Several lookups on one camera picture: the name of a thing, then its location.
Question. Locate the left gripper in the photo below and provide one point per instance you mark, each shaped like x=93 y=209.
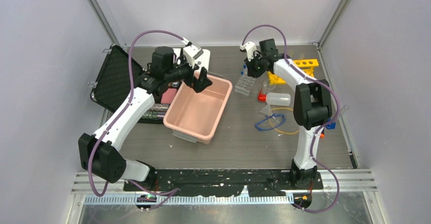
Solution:
x=198 y=84

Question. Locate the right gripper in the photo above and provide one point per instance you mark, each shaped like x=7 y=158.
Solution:
x=251 y=71

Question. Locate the small glass beaker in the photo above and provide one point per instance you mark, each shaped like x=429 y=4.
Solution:
x=267 y=86

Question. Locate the clear tube rack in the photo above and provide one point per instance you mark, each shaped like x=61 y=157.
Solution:
x=244 y=84

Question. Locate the white wash bottle red cap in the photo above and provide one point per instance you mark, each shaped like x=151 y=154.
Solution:
x=275 y=98

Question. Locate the yellow test tube rack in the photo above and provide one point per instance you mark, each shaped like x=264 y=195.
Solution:
x=307 y=65

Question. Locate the blue safety glasses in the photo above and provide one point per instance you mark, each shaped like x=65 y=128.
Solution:
x=270 y=122

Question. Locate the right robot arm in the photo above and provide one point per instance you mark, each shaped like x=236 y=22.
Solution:
x=311 y=105

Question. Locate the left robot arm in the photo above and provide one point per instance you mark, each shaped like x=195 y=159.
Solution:
x=99 y=151

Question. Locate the white bin lid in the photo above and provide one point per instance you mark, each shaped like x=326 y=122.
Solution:
x=201 y=62

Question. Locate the pink plastic bin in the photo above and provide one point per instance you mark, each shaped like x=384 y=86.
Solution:
x=195 y=116

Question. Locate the clear plastic funnel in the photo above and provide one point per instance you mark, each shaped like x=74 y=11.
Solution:
x=267 y=111

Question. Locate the yellow rubber tube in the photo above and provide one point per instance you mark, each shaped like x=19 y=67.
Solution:
x=289 y=127

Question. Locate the black poker chip case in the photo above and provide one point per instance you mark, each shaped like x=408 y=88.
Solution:
x=112 y=85

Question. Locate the small blue object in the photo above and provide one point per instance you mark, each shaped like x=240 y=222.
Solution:
x=331 y=126

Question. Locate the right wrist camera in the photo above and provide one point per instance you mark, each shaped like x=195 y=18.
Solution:
x=249 y=48

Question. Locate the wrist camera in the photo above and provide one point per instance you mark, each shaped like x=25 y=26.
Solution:
x=249 y=48
x=192 y=52

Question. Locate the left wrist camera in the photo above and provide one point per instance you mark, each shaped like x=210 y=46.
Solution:
x=192 y=52

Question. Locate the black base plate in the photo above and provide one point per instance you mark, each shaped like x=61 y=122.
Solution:
x=222 y=182

